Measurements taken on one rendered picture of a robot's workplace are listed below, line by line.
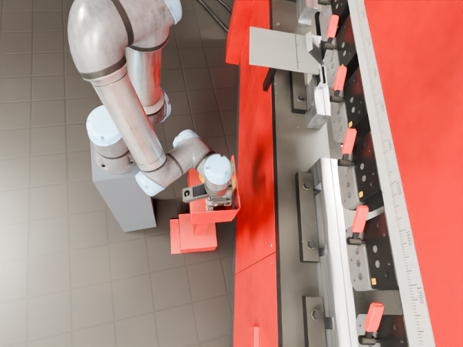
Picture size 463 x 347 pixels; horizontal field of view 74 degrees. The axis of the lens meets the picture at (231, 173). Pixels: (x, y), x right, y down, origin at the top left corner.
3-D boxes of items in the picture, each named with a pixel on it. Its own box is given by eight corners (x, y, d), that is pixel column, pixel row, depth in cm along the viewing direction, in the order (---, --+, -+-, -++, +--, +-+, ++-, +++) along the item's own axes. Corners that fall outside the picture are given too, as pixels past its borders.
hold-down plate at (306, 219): (294, 175, 110) (297, 171, 107) (309, 176, 110) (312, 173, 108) (300, 261, 97) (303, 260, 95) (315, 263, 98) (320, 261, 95)
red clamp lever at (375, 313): (373, 306, 59) (361, 347, 62) (393, 307, 60) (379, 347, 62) (368, 299, 61) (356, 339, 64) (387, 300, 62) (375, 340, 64)
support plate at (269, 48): (249, 28, 119) (250, 26, 118) (314, 39, 122) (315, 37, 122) (249, 64, 111) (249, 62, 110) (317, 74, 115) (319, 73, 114)
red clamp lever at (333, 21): (331, 13, 92) (324, 48, 95) (344, 16, 93) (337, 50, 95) (328, 14, 94) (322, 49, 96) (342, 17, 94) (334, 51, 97)
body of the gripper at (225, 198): (230, 206, 107) (233, 195, 96) (205, 209, 106) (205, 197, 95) (227, 186, 110) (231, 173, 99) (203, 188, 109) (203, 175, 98)
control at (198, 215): (187, 175, 126) (189, 156, 109) (226, 174, 129) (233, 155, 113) (190, 224, 118) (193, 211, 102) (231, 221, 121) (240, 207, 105)
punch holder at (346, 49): (323, 55, 105) (348, 13, 90) (346, 58, 106) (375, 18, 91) (327, 90, 99) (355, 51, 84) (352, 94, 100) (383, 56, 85)
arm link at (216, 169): (218, 144, 85) (239, 166, 83) (215, 162, 95) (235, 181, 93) (196, 162, 82) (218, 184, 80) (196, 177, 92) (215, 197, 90)
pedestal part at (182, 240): (169, 219, 184) (169, 214, 173) (211, 217, 189) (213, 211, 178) (171, 254, 176) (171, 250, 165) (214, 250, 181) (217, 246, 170)
